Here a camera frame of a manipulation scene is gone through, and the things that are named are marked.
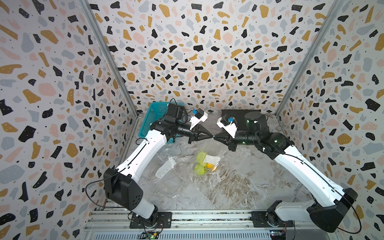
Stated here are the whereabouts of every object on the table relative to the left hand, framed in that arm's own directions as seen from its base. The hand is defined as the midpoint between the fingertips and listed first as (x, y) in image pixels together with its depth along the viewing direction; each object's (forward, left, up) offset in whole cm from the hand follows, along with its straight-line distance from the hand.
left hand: (212, 136), depth 66 cm
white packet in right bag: (-2, -1, -16) cm, 17 cm away
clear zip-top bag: (-5, +25, -33) cm, 41 cm away
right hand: (+1, -2, 0) cm, 2 cm away
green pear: (-4, +6, -25) cm, 26 cm away
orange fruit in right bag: (-2, 0, -24) cm, 25 cm away
